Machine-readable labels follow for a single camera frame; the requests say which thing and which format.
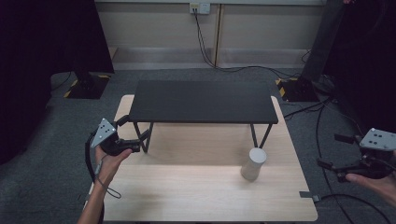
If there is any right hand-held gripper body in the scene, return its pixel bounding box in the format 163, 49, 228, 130
345, 127, 396, 180

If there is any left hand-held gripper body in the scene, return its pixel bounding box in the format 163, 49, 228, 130
89, 117, 142, 157

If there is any person's left hand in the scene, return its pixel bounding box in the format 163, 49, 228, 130
93, 147, 134, 189

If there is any person's right hand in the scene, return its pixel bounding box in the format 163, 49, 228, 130
345, 172, 396, 208

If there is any black stand with striped base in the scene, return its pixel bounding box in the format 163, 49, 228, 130
63, 55, 112, 100

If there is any black desk shelf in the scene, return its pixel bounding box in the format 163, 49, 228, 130
127, 79, 280, 154

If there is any white cup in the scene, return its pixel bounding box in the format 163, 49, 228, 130
239, 147, 268, 183

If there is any dark curtain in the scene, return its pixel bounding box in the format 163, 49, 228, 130
322, 0, 396, 135
0, 0, 116, 166

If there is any tall black stand striped base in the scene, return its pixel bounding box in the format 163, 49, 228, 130
275, 0, 347, 104

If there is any black floor cable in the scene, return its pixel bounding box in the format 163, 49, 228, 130
319, 192, 394, 224
315, 102, 357, 224
282, 96, 332, 120

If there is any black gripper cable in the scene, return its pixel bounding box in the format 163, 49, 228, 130
84, 132, 106, 224

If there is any grey wrist cord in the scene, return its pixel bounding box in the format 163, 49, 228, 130
94, 154, 122, 200

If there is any black cable clip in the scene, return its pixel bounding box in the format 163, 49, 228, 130
298, 190, 322, 203

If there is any black power cable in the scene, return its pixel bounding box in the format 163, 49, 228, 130
192, 8, 302, 79

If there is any white wall socket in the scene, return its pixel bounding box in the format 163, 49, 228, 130
189, 2, 212, 16

